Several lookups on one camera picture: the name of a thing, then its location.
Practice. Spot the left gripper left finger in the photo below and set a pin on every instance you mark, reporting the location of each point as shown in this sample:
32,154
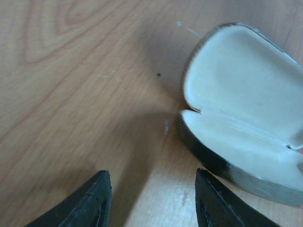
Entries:
88,206

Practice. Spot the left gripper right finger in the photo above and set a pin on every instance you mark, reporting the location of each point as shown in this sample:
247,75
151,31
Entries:
218,206

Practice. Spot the plaid glasses case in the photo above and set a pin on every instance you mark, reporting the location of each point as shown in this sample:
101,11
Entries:
245,116

